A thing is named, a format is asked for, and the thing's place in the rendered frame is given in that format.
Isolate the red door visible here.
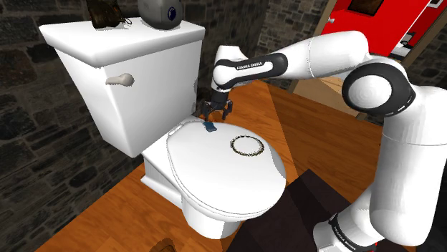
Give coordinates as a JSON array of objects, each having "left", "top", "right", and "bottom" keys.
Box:
[{"left": 320, "top": 0, "right": 447, "bottom": 59}]

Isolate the grey round device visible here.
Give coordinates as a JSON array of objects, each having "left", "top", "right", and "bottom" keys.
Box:
[{"left": 136, "top": 0, "right": 183, "bottom": 31}]

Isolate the dark robot stand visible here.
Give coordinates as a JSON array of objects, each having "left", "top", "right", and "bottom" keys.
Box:
[{"left": 226, "top": 168, "right": 410, "bottom": 252}]

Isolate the dark beaded ring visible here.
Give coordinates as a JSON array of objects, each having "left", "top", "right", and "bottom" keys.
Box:
[{"left": 229, "top": 135, "right": 266, "bottom": 158}]

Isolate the white toilet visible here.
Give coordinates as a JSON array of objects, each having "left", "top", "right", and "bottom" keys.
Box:
[{"left": 38, "top": 19, "right": 287, "bottom": 241}]

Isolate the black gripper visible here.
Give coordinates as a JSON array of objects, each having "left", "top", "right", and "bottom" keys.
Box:
[{"left": 198, "top": 89, "right": 234, "bottom": 122}]

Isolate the brown bag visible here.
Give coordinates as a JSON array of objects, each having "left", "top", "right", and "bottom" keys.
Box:
[{"left": 85, "top": 0, "right": 133, "bottom": 30}]

